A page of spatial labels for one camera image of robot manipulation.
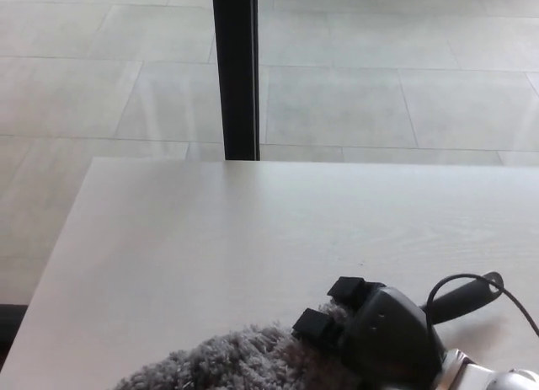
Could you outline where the grey fluffy microfibre duster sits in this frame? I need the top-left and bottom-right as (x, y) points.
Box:
(113, 271), (505, 390)

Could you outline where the black vertical frame post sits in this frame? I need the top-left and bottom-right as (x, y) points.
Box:
(211, 0), (262, 162)

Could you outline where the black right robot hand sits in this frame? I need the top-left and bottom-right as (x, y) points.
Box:
(291, 275), (447, 390)

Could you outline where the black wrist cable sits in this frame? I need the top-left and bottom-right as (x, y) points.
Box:
(424, 273), (539, 338)

